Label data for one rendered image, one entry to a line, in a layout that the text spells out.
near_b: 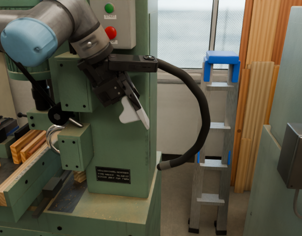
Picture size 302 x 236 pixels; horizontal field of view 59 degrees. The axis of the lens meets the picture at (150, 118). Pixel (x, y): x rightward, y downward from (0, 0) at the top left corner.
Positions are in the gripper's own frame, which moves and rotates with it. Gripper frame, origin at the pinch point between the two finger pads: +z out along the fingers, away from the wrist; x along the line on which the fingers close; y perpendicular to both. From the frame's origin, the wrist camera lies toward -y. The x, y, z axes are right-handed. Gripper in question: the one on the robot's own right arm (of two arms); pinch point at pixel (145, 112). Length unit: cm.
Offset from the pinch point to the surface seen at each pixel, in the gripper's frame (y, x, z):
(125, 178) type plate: 18.1, -7.9, 24.2
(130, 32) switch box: -6.4, -7.4, -17.7
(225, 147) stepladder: -25, -57, 85
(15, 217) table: 47.9, 1.1, 9.8
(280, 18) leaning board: -103, -114, 56
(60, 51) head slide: 14.7, -24.0, -18.2
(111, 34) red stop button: -2.1, -7.7, -19.2
